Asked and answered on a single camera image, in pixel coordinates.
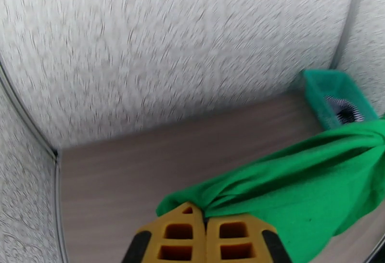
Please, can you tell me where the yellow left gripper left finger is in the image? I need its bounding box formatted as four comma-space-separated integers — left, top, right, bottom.
121, 201, 207, 263

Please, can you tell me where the teal plastic basket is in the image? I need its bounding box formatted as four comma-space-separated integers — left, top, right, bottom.
302, 69, 379, 131

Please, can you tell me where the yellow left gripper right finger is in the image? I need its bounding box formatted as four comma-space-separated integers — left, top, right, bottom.
206, 213, 293, 263

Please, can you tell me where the blue white striped tank top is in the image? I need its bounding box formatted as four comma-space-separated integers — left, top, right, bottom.
323, 95, 365, 124

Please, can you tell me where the green t-shirt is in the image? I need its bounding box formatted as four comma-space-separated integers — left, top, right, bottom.
155, 117, 385, 263

